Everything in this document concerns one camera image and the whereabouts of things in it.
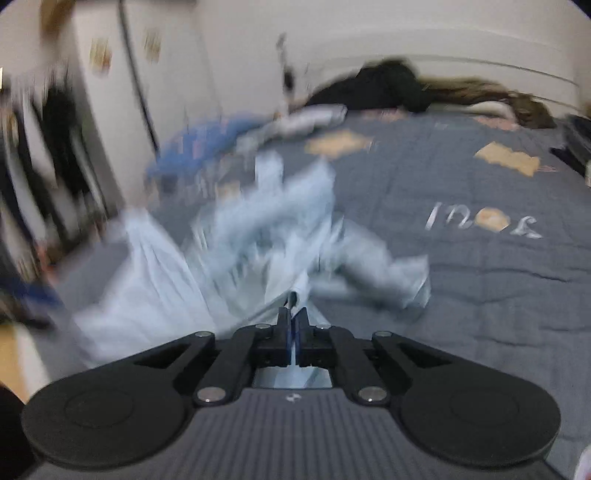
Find blue printed pillow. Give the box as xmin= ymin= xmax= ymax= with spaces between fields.
xmin=148 ymin=115 xmax=278 ymax=185

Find white wardrobe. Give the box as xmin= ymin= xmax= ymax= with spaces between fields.
xmin=69 ymin=0 xmax=218 ymax=153

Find white and grey garment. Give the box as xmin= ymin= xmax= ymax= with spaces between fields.
xmin=240 ymin=104 xmax=347 ymax=139

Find grey printed bed quilt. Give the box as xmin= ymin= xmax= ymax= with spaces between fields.
xmin=46 ymin=108 xmax=591 ymax=480

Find light blue hooded jacket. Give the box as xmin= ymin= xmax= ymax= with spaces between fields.
xmin=74 ymin=152 xmax=432 ymax=388

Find folded brown blankets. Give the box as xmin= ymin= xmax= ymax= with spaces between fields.
xmin=425 ymin=78 xmax=557 ymax=130

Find stack of dark folded clothes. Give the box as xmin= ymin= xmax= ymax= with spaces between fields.
xmin=549 ymin=113 xmax=591 ymax=185

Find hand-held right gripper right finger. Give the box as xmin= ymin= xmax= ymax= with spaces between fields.
xmin=295 ymin=308 xmax=462 ymax=406

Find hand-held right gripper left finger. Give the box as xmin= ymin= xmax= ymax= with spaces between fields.
xmin=113 ymin=308 xmax=293 ymax=407

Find black puffer jacket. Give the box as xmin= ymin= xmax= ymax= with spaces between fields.
xmin=307 ymin=58 xmax=435 ymax=114

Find dark hanging clothes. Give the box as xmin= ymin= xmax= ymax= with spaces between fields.
xmin=0 ymin=69 xmax=109 ymax=296

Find white headboard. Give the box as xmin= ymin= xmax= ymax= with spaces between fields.
xmin=300 ymin=30 xmax=583 ymax=112

